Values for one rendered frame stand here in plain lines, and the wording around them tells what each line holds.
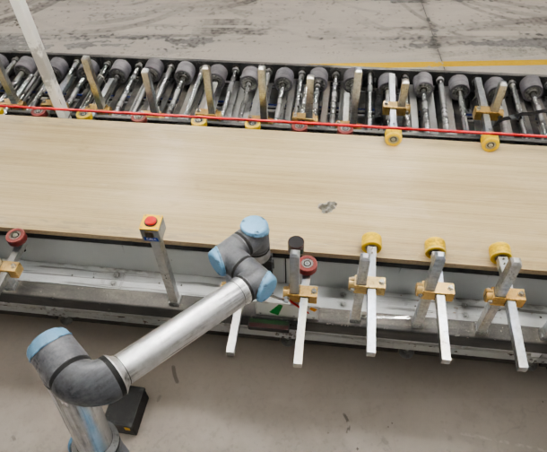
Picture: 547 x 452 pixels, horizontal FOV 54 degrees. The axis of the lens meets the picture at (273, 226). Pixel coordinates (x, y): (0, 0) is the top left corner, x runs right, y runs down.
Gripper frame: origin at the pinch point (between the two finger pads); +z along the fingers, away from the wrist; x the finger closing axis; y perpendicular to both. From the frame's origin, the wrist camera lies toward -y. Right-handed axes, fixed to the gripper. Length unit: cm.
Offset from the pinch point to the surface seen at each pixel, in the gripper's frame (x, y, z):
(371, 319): -7.8, 43.2, 2.0
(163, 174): 63, -53, 8
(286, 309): 5.4, 11.0, 22.3
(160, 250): 6.0, -35.8, -10.0
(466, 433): -8, 99, 98
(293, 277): 6.1, 13.9, 0.1
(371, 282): 7.7, 43.0, 0.9
